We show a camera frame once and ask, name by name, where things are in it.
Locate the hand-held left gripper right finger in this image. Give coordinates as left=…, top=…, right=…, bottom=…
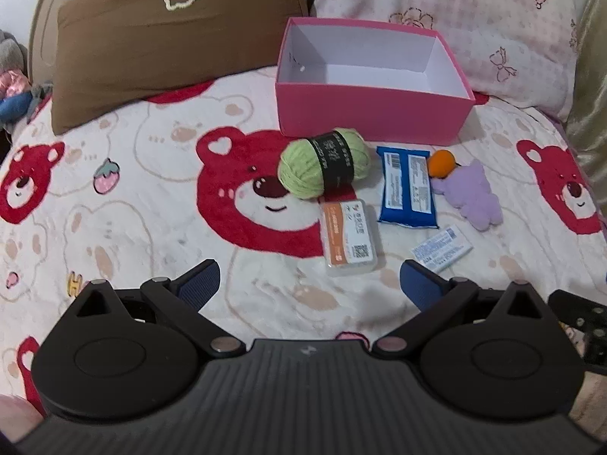
left=372, top=259, right=546, bottom=357

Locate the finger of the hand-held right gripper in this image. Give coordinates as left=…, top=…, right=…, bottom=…
left=549, top=289, right=607, bottom=366

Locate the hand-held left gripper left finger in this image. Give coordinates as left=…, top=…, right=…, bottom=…
left=71, top=259, right=245, bottom=357

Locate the small white blue packet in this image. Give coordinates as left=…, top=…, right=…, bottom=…
left=409, top=224, right=475, bottom=273

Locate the clear case with orange label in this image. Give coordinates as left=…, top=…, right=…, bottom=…
left=320, top=198, right=380, bottom=276

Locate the blue snack packet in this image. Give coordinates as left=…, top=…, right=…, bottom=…
left=376, top=146, right=439, bottom=228

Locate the purple plush toy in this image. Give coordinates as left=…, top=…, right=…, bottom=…
left=431, top=158, right=503, bottom=232

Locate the orange ball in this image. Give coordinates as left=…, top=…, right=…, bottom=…
left=428, top=150, right=458, bottom=179

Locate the green yarn ball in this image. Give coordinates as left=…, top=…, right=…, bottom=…
left=277, top=128, right=370, bottom=200

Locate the pink cardboard box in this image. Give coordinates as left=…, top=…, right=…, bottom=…
left=275, top=16, right=476, bottom=147

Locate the bear printed blanket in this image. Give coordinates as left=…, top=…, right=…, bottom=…
left=0, top=66, right=607, bottom=437

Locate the pink cloth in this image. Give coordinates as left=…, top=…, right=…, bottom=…
left=0, top=393, right=44, bottom=442

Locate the gold satin cloth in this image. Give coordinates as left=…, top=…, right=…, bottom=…
left=564, top=0, right=607, bottom=185

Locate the brown pillow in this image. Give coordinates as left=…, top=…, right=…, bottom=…
left=51, top=0, right=311, bottom=136

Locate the blue plush toy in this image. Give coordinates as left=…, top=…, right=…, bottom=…
left=0, top=86, right=44, bottom=131

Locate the pink checkered pillow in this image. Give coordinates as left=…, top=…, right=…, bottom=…
left=310, top=0, right=577, bottom=121

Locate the pink shiny toy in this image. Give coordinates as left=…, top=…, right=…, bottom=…
left=0, top=70, right=31, bottom=100

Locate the grey plush toy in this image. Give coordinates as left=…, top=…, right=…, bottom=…
left=0, top=28, right=28, bottom=74

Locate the beige headboard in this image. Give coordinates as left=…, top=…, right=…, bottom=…
left=27, top=0, right=72, bottom=86

